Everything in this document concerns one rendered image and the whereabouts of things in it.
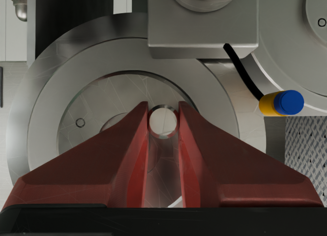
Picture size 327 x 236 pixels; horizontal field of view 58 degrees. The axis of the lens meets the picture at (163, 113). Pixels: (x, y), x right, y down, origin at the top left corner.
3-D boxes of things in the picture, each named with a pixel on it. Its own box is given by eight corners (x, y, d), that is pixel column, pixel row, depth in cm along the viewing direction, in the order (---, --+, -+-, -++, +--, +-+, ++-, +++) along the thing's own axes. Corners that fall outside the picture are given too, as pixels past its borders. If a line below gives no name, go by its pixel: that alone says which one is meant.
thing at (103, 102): (25, 127, 15) (147, 40, 15) (42, 126, 17) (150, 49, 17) (111, 251, 15) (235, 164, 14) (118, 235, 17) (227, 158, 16)
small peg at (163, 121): (180, 139, 12) (145, 138, 12) (177, 135, 15) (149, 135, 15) (181, 104, 12) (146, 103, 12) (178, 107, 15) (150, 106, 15)
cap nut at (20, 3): (29, -10, 48) (29, 17, 48) (39, -1, 51) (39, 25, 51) (7, -10, 48) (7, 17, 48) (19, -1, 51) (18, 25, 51)
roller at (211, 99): (240, 35, 16) (241, 253, 16) (196, 86, 42) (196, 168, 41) (26, 37, 16) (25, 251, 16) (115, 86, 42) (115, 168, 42)
